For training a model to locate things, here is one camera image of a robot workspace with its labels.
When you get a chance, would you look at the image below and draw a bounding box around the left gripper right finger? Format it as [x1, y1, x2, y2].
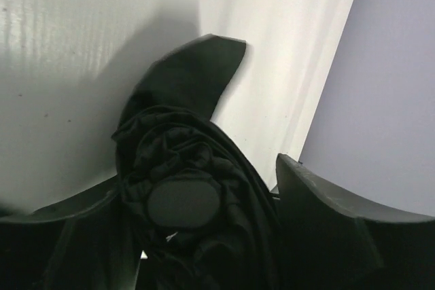
[276, 154, 434, 289]

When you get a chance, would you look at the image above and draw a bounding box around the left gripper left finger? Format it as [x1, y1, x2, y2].
[1, 177, 141, 289]

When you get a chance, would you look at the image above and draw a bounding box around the black folding umbrella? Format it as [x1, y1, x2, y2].
[112, 35, 283, 289]

